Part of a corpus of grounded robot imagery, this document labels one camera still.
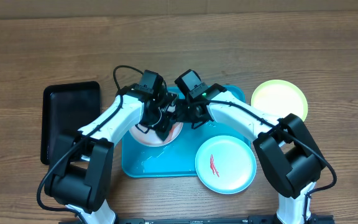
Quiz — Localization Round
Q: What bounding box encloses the green and pink sponge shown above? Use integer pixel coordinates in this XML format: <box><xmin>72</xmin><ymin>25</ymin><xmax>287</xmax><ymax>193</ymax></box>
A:
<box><xmin>166</xmin><ymin>123</ymin><xmax>180</xmax><ymax>142</ymax></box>

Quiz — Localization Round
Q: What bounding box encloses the white plate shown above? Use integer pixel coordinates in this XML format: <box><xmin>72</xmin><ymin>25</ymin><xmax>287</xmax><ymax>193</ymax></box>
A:
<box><xmin>129</xmin><ymin>123</ymin><xmax>183</xmax><ymax>147</ymax></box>

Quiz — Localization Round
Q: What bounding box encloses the yellow-green rimmed plate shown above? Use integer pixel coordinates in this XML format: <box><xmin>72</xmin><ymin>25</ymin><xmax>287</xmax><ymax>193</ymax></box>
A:
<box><xmin>250</xmin><ymin>80</ymin><xmax>308</xmax><ymax>121</ymax></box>

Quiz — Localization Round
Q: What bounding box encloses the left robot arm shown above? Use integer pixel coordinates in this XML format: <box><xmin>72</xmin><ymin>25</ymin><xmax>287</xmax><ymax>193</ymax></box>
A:
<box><xmin>37</xmin><ymin>84</ymin><xmax>180</xmax><ymax>223</ymax></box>

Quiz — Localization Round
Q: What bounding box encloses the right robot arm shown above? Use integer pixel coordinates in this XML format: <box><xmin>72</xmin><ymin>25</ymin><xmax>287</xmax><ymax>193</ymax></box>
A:
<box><xmin>175</xmin><ymin>83</ymin><xmax>329</xmax><ymax>223</ymax></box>

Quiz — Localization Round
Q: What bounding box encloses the teal plastic tray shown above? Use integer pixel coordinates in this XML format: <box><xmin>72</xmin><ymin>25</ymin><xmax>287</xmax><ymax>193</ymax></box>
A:
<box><xmin>121</xmin><ymin>84</ymin><xmax>251</xmax><ymax>179</ymax></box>

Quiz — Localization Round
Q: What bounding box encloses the black plastic tray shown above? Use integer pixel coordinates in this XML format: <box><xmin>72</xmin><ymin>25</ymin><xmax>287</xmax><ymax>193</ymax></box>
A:
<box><xmin>40</xmin><ymin>81</ymin><xmax>101</xmax><ymax>165</ymax></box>

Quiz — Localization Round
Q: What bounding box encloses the light blue plate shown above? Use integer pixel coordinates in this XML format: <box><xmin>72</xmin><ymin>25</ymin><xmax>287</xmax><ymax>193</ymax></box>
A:
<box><xmin>195</xmin><ymin>136</ymin><xmax>257</xmax><ymax>194</ymax></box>

